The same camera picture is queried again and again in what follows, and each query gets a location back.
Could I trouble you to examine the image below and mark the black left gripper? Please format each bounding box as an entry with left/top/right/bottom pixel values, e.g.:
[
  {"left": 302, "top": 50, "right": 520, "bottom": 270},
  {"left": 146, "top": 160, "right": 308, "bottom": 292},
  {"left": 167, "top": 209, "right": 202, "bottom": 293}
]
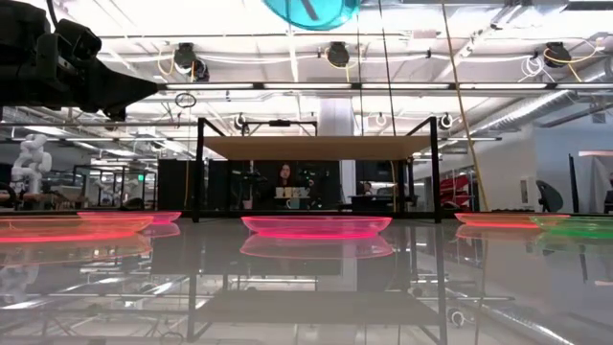
[{"left": 0, "top": 33, "right": 160, "bottom": 122}]

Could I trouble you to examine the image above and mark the orange translucent plate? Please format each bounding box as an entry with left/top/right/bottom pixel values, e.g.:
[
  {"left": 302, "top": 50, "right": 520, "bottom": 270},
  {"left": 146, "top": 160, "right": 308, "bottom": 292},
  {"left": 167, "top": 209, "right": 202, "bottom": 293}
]
[
  {"left": 0, "top": 215, "right": 155, "bottom": 243},
  {"left": 453, "top": 212, "right": 572, "bottom": 230}
]

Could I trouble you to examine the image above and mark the blue translucent plate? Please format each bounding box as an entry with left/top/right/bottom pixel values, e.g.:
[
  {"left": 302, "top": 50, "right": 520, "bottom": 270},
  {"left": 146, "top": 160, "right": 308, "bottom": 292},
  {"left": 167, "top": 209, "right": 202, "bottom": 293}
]
[{"left": 261, "top": 0, "right": 362, "bottom": 32}]

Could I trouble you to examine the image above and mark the pink translucent plate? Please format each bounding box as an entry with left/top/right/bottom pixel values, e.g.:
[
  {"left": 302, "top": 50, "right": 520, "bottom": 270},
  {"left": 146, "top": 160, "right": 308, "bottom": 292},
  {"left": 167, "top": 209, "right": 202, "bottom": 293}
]
[
  {"left": 78, "top": 210, "right": 183, "bottom": 225},
  {"left": 239, "top": 215, "right": 394, "bottom": 240}
]

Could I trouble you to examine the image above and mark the green translucent plate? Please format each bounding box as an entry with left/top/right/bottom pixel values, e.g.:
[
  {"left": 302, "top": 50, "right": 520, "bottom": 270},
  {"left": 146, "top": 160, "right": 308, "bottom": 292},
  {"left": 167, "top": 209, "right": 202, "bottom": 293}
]
[{"left": 528, "top": 215, "right": 613, "bottom": 240}]

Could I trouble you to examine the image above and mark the wooden shelf board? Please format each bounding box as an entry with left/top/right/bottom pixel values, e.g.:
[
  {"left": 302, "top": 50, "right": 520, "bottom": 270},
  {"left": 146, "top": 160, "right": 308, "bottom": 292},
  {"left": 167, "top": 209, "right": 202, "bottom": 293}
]
[{"left": 203, "top": 135, "right": 432, "bottom": 162}]

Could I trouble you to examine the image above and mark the long ceiling light bar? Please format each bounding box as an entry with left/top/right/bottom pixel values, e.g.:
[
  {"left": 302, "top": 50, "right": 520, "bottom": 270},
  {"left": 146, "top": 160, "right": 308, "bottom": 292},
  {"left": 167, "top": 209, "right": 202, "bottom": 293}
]
[{"left": 157, "top": 81, "right": 613, "bottom": 92}]

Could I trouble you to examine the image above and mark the red storage rack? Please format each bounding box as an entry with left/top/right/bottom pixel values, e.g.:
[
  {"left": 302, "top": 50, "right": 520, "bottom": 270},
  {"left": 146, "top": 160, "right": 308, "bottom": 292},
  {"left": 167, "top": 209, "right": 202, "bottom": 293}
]
[{"left": 439, "top": 172, "right": 475, "bottom": 211}]

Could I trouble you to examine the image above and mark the black office chair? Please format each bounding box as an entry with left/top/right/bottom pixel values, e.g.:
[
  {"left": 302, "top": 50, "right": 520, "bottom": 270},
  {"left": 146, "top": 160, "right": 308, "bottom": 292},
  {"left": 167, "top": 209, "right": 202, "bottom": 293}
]
[{"left": 534, "top": 179, "right": 565, "bottom": 214}]

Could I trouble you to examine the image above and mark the black cable loop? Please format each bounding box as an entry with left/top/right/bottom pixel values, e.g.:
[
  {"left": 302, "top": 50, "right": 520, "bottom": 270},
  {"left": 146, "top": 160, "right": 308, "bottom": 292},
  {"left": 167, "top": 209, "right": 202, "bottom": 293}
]
[{"left": 173, "top": 92, "right": 198, "bottom": 109}]

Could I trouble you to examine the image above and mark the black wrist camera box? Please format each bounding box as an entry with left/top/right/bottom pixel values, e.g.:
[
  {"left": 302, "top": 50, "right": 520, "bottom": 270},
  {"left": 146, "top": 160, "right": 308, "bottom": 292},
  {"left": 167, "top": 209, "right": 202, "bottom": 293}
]
[{"left": 53, "top": 18, "right": 103, "bottom": 62}]

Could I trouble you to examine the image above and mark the black ceiling cable reel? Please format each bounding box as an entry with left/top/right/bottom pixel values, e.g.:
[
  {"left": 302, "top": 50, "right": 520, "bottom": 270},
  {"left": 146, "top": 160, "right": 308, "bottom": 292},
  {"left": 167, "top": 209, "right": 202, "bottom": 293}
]
[
  {"left": 544, "top": 41, "right": 572, "bottom": 68},
  {"left": 172, "top": 41, "right": 198, "bottom": 69},
  {"left": 327, "top": 41, "right": 352, "bottom": 68}
]

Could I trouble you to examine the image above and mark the black overhead camera rig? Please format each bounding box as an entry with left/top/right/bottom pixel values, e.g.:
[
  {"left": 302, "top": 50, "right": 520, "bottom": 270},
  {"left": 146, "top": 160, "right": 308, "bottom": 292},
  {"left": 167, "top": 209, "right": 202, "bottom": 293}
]
[{"left": 241, "top": 118, "right": 319, "bottom": 138}]

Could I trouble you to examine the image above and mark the black hanging cable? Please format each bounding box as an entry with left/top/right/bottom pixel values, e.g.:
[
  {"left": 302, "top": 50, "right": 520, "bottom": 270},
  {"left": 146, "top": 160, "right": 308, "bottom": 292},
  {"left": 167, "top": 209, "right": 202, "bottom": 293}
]
[{"left": 376, "top": 0, "right": 397, "bottom": 138}]

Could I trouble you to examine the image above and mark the black metal shelf frame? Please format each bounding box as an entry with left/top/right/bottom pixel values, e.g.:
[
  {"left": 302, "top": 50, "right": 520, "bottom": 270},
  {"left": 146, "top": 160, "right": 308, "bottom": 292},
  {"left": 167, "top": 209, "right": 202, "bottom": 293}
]
[{"left": 191, "top": 116, "right": 444, "bottom": 225}]

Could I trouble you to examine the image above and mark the yellow hanging cable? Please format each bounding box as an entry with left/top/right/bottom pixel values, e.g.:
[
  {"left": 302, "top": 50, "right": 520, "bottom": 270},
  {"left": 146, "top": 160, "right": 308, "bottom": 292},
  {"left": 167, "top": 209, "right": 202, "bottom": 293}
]
[{"left": 439, "top": 0, "right": 490, "bottom": 213}]

